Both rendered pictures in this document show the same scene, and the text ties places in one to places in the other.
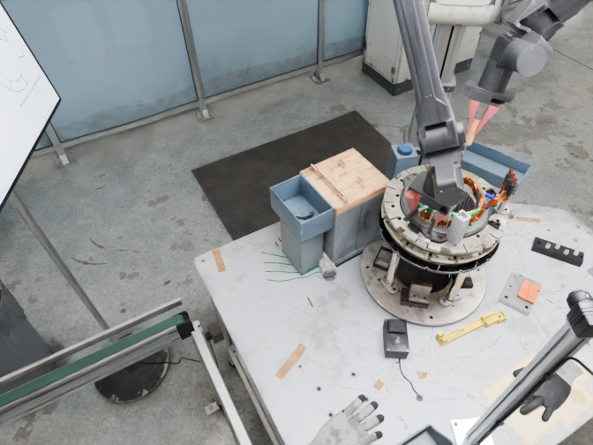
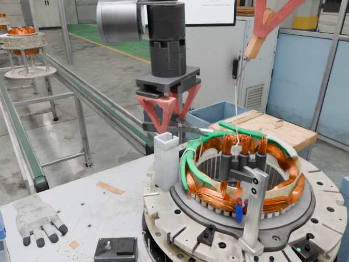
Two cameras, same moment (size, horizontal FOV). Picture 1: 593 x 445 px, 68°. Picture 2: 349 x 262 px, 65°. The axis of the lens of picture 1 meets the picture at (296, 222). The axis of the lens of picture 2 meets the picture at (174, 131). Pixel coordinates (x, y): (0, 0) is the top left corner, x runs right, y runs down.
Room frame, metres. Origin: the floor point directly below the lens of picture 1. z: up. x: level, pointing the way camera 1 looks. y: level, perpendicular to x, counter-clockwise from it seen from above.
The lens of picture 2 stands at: (0.66, -0.76, 1.38)
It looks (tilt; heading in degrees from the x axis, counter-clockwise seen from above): 26 degrees down; 84
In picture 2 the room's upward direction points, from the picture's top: straight up
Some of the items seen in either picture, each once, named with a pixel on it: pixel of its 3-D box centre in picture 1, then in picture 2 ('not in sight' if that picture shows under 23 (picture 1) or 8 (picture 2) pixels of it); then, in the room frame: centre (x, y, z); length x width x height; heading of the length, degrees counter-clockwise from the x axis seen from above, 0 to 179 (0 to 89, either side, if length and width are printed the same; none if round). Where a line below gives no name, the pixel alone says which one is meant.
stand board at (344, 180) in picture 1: (345, 179); (260, 133); (0.95, -0.15, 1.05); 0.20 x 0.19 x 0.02; 121
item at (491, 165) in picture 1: (472, 191); not in sight; (1.02, -0.58, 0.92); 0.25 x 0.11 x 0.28; 50
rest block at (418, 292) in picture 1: (420, 291); not in sight; (0.69, -0.36, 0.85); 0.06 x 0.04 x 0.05; 77
